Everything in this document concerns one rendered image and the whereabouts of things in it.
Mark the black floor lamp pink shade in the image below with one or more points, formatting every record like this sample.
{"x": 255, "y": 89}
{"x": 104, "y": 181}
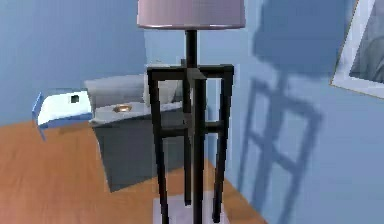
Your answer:
{"x": 199, "y": 100}

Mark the round brown dish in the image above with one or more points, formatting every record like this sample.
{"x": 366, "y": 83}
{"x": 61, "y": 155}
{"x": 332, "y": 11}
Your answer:
{"x": 122, "y": 108}

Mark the small dark cube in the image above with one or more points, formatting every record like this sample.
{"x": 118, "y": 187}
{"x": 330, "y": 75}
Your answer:
{"x": 75, "y": 98}

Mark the white framed picture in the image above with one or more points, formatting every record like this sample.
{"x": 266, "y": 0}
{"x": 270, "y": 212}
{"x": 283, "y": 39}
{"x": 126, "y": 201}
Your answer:
{"x": 361, "y": 53}

